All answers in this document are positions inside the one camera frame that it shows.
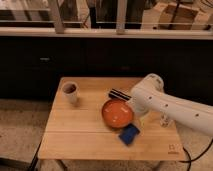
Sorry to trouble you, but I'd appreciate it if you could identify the orange ceramic bowl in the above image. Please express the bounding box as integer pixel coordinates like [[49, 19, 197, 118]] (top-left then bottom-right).
[[102, 99, 134, 129]]

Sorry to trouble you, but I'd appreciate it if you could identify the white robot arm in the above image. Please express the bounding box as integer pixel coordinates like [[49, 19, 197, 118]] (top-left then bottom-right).
[[130, 73, 213, 137]]

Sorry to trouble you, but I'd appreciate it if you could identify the white ceramic cup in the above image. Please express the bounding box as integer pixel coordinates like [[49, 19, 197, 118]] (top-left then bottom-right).
[[61, 81, 78, 104]]

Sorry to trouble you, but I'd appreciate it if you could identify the black striped rectangular object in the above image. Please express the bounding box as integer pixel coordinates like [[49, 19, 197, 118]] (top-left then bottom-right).
[[108, 89, 131, 101]]

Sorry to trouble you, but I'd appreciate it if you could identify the blue sponge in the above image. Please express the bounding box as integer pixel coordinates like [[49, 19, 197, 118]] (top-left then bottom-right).
[[119, 124, 140, 145]]

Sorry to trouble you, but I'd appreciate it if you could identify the wooden folding table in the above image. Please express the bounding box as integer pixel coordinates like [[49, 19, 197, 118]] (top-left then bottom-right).
[[38, 77, 185, 162]]

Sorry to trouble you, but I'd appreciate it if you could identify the small clear object on table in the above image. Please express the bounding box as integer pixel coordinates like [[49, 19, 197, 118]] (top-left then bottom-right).
[[160, 114, 170, 127]]

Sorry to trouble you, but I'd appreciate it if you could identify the dark low cabinet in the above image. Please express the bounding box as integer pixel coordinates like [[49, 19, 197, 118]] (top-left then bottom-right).
[[0, 36, 213, 105]]

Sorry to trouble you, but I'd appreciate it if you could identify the cardboard box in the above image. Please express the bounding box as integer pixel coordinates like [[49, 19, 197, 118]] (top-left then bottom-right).
[[155, 3, 198, 30]]

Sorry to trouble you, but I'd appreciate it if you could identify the black cable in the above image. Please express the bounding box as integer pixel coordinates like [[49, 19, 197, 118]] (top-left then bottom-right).
[[179, 138, 213, 171]]

